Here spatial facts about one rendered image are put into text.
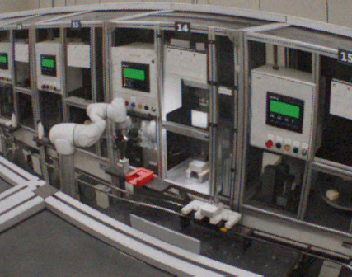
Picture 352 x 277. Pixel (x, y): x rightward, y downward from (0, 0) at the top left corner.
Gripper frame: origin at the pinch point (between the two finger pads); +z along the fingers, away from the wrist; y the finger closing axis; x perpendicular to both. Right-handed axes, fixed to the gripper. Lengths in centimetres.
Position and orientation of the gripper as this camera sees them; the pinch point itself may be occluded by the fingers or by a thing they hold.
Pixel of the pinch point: (121, 154)
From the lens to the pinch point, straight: 320.9
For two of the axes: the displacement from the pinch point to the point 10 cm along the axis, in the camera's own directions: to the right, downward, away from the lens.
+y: -8.0, -2.2, 5.6
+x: -6.0, 3.2, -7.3
